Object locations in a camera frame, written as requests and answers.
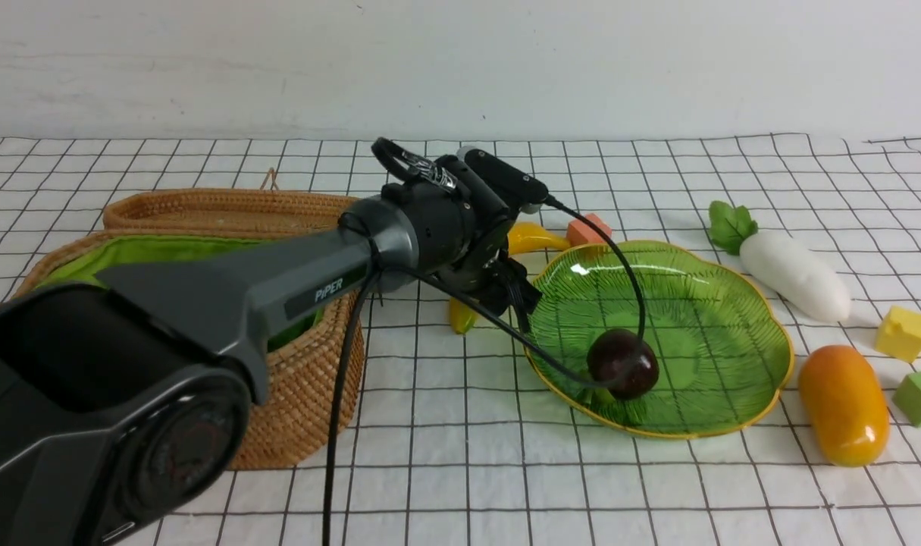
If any woven wicker basket lid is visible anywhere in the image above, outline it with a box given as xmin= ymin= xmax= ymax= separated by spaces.
xmin=102 ymin=172 xmax=356 ymax=233

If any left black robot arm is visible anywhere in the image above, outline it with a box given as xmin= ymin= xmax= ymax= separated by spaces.
xmin=0 ymin=138 xmax=548 ymax=545

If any orange yellow toy mango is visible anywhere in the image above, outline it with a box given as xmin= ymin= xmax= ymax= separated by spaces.
xmin=797 ymin=344 xmax=891 ymax=467

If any white toy radish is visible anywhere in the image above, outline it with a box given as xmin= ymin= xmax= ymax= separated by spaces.
xmin=707 ymin=200 xmax=853 ymax=324

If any dark purple toy mangosteen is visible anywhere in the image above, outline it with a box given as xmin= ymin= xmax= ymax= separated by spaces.
xmin=586 ymin=328 xmax=660 ymax=402

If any yellow toy banana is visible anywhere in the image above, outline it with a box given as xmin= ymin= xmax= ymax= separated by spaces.
xmin=447 ymin=222 xmax=571 ymax=335

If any green leaf-shaped glass plate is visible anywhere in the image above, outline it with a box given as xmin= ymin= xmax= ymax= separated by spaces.
xmin=526 ymin=240 xmax=795 ymax=439

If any orange foam cube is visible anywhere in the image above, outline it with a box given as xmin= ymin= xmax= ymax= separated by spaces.
xmin=566 ymin=213 xmax=612 ymax=246

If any white black grid tablecloth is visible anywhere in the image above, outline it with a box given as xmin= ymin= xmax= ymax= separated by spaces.
xmin=0 ymin=133 xmax=921 ymax=545

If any woven wicker basket green lining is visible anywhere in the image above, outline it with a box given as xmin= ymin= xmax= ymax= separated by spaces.
xmin=13 ymin=230 xmax=367 ymax=471

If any black camera cable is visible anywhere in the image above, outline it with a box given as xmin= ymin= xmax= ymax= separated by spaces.
xmin=321 ymin=196 xmax=648 ymax=546

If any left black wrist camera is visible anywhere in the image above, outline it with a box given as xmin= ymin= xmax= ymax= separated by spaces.
xmin=457 ymin=146 xmax=550 ymax=217

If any yellow foam cube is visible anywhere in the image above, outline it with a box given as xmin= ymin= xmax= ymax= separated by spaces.
xmin=875 ymin=306 xmax=921 ymax=364

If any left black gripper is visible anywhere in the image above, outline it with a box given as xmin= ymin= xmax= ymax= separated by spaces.
xmin=460 ymin=253 xmax=543 ymax=333

